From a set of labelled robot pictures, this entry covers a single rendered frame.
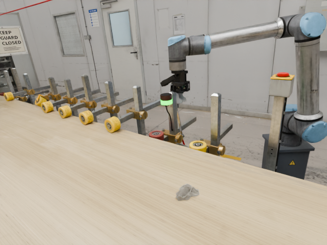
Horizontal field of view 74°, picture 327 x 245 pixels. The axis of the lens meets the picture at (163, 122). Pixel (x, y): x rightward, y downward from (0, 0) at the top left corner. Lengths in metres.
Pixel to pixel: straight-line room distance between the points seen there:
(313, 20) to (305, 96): 0.41
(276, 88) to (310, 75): 0.56
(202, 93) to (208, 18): 1.22
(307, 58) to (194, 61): 2.76
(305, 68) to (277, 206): 0.88
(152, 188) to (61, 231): 0.30
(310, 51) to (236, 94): 2.54
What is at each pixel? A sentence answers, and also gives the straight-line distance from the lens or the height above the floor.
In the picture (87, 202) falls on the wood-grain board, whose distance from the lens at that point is 0.81.
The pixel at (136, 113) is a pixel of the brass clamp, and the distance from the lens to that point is 1.33.
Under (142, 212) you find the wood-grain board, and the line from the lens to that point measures 0.72.
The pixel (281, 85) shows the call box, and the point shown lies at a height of 1.19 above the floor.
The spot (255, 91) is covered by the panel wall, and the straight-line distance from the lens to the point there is 3.79.
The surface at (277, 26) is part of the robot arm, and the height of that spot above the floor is 1.39.
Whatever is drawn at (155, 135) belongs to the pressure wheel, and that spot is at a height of 0.91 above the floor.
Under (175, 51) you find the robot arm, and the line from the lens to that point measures 1.14.
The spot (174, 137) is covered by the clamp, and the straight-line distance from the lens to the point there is 1.21.
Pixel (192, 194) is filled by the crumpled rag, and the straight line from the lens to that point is 0.76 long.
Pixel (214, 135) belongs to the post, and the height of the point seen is 0.92.
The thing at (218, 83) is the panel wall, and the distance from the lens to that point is 3.90.
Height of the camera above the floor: 1.40
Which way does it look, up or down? 22 degrees down
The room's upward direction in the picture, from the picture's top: 5 degrees counter-clockwise
